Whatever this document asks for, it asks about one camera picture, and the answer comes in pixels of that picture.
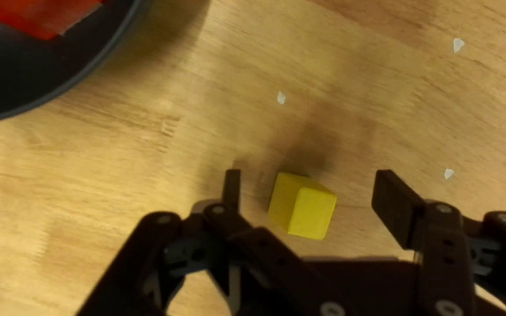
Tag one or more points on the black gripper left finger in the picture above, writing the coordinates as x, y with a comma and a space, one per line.
147, 269

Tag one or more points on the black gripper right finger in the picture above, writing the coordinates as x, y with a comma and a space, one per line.
399, 208

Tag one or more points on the yellow wooden block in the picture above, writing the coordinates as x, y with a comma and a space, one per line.
302, 208

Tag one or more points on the red wooden block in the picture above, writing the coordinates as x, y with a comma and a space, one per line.
35, 15

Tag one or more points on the black bowl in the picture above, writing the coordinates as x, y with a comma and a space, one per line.
30, 76

